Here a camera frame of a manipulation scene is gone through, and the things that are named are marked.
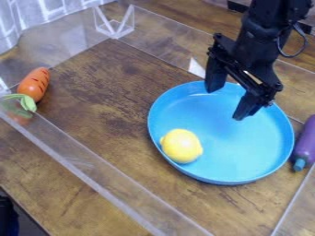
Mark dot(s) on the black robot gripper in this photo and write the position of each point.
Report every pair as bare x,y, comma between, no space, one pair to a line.
247,59

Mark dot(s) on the purple toy eggplant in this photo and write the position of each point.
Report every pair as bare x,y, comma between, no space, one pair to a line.
304,154

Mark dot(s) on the grey patterned curtain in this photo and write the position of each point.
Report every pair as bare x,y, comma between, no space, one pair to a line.
23,14

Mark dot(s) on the orange toy carrot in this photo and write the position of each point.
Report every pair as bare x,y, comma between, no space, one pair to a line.
30,91

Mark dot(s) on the dark wooden board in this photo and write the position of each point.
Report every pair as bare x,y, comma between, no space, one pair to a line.
308,24

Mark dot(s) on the yellow toy lemon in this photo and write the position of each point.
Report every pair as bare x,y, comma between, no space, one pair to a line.
181,145

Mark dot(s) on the clear acrylic barrier wall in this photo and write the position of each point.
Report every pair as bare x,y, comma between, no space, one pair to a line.
79,164

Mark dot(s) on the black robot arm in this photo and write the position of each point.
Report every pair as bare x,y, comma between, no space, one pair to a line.
293,10

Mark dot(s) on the round blue plastic tray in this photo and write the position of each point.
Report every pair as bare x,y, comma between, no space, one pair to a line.
242,150

